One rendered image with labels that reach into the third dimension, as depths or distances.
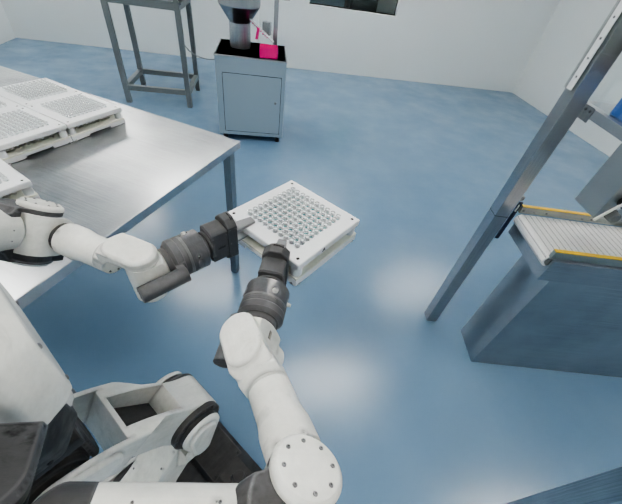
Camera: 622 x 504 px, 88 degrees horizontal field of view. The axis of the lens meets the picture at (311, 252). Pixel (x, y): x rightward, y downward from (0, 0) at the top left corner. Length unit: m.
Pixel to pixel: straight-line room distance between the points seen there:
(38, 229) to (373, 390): 1.47
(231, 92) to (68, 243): 2.73
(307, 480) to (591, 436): 1.97
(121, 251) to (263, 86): 2.78
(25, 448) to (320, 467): 0.26
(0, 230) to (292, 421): 0.62
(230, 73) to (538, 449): 3.34
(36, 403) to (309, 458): 0.30
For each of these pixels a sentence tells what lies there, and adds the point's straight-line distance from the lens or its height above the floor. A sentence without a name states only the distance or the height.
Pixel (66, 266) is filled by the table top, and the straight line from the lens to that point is 1.07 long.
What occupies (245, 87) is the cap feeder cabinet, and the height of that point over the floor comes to 0.52.
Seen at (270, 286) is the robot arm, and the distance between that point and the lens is 0.62.
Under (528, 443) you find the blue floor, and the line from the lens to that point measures 2.02.
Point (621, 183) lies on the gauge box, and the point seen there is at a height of 1.16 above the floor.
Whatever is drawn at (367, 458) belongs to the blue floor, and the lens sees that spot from 1.65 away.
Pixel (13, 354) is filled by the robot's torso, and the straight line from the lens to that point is 0.45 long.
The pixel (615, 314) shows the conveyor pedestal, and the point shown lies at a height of 0.53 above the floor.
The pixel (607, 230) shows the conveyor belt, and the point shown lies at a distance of 1.84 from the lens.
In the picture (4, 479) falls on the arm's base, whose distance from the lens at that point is 0.36.
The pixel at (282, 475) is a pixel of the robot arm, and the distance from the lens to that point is 0.37.
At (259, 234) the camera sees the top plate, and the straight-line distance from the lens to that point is 0.76.
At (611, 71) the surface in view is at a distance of 1.36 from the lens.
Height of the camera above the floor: 1.55
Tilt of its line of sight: 44 degrees down
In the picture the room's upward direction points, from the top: 10 degrees clockwise
